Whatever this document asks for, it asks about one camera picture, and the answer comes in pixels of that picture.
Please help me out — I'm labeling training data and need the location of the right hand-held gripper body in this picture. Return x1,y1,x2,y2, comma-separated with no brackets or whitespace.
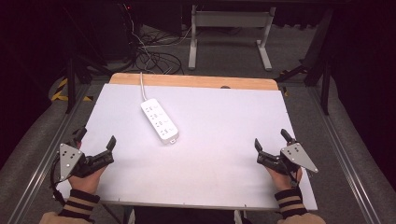
270,142,319,177

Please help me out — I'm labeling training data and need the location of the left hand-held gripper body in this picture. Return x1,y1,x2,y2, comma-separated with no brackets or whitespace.
57,141,97,183

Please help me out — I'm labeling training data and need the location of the person's right hand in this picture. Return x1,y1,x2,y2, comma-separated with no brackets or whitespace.
264,166,304,192

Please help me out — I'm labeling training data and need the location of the person's left hand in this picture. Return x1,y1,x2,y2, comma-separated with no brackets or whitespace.
67,165,108,196

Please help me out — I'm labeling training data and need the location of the yellow black hazard tape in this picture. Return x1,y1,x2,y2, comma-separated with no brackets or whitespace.
50,77,94,103

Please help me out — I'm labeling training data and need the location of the white table board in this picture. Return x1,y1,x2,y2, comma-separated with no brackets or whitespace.
55,83,318,212

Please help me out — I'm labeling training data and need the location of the black metal stand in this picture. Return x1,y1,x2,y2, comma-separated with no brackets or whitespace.
64,8,110,115
275,8,335,116

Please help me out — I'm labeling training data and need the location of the white power strip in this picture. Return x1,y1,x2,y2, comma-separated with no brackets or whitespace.
140,98,180,146

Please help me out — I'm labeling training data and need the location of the black equipment box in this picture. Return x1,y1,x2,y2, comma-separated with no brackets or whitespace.
90,3,141,63

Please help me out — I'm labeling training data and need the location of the aluminium floor rail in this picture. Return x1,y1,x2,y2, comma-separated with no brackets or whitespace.
306,87,383,224
6,83,94,224

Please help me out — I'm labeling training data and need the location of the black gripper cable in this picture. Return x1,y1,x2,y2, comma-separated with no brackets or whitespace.
49,155,68,207

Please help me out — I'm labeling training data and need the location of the white power strip cable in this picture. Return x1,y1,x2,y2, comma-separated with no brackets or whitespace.
139,72,149,103

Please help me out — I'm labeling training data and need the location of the tangle of black floor cables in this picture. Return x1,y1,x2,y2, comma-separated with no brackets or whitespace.
122,3,244,76

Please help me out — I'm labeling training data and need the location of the grey metal stand frame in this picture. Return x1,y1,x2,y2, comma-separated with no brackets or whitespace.
188,4,277,72

